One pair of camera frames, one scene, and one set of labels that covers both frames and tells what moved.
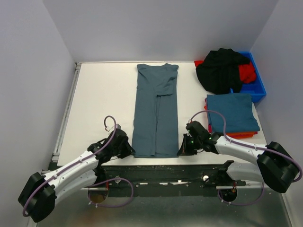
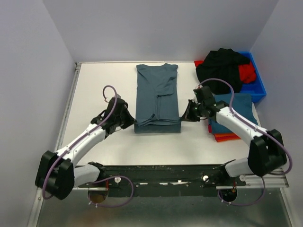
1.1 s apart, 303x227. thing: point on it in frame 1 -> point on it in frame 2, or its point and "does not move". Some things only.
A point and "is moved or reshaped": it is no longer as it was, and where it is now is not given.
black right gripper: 184,150 -> 188,116
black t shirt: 219,72 does not move
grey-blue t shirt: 155,127 is moved or reshaped
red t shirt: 247,74 does not move
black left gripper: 128,150 -> 130,120
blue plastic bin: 256,88 does not move
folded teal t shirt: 237,109 does not move
